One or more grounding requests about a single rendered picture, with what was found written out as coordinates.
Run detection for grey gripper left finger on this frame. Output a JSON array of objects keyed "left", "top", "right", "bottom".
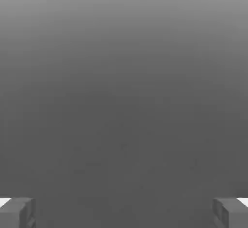
[{"left": 0, "top": 197, "right": 37, "bottom": 228}]

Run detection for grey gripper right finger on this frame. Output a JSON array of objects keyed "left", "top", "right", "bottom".
[{"left": 212, "top": 197, "right": 248, "bottom": 228}]

